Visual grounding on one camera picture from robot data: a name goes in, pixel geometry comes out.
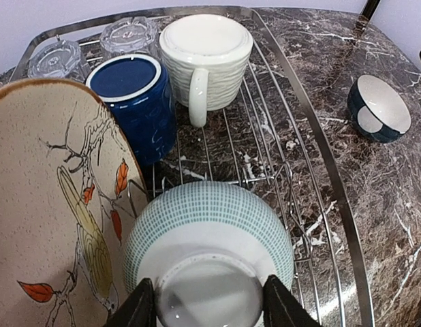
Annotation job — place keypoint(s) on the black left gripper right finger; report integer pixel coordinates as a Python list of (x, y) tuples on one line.
[(281, 308)]

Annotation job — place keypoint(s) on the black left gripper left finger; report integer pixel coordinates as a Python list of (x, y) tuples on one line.
[(138, 310)]

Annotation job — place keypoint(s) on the light green ceramic bowl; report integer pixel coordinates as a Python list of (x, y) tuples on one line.
[(208, 247)]

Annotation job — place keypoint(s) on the yellow bottom plate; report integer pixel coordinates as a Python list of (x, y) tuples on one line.
[(64, 211)]

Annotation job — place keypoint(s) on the metal wire dish rack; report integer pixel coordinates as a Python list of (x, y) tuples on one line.
[(270, 141)]

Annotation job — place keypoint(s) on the dark bowl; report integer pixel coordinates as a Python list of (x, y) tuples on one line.
[(376, 110)]

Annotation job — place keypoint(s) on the dark blue mug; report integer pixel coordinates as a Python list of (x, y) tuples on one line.
[(136, 89)]

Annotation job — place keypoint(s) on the cream ribbed mug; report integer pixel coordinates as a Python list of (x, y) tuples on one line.
[(206, 56)]

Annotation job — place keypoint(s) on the clear ribbed drinking glass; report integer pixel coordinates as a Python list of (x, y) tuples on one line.
[(63, 59)]

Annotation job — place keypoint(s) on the right black frame post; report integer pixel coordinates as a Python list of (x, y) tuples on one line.
[(369, 8)]

